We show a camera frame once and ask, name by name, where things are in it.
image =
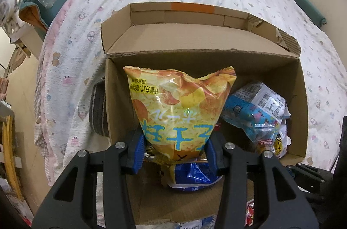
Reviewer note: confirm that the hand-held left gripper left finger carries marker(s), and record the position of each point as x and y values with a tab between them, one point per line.
135	149

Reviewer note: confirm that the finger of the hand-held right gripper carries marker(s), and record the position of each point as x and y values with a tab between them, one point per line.
311	173
309	191

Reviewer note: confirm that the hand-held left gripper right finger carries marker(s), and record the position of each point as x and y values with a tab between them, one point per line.
214	154

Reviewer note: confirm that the yellow chips bag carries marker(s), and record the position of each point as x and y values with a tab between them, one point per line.
176	99

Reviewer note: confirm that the brown cardboard box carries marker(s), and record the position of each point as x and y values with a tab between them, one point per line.
189	36

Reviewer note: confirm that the dark blue snack packet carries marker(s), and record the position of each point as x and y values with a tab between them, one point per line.
195	177

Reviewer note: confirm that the light blue white snack packet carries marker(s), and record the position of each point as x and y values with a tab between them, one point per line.
252	109

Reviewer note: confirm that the yellow wooden frame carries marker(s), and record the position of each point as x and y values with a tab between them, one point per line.
9	153

